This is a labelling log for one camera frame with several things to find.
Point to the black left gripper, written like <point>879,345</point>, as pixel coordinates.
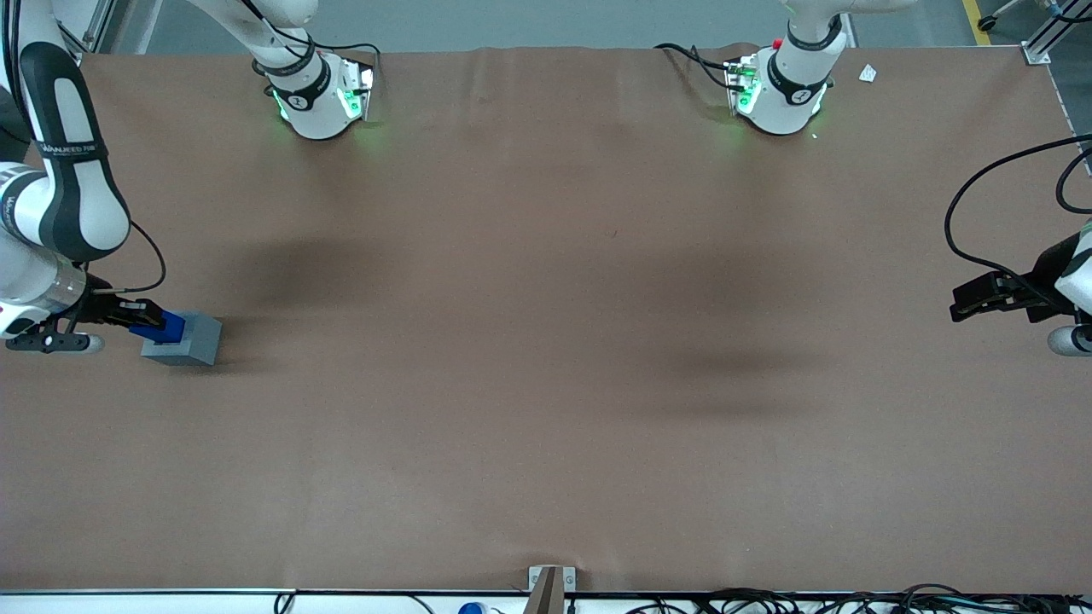
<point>1042,275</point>

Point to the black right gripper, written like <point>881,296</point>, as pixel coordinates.
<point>106,309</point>

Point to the blue plastic part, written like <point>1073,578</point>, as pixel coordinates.
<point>174,327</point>

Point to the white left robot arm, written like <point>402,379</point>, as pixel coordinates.
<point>789,85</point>

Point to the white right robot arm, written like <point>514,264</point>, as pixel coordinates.
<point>316,102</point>

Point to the gray square base block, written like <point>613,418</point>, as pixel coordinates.
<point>200,341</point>

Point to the white paper scrap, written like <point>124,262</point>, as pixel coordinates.
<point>868,73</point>

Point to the black caster leg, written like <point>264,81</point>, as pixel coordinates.
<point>990,19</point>

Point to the aluminium profile with foot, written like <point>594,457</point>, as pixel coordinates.
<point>1058,26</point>

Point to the brown table mat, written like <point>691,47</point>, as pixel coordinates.
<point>546,341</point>

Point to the blue round cap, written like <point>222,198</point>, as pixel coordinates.
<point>471,609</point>

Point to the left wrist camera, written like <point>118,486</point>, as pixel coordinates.
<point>1066,341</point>

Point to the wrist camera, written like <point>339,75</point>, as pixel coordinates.
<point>1066,341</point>
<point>51,343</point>

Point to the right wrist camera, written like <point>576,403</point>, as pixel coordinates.
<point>51,343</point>

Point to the aluminium frame post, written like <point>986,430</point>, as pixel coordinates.
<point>119,21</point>

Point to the brown camera post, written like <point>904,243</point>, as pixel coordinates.
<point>546,597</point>

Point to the gray metal mount plate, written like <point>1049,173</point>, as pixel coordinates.
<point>569,580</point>

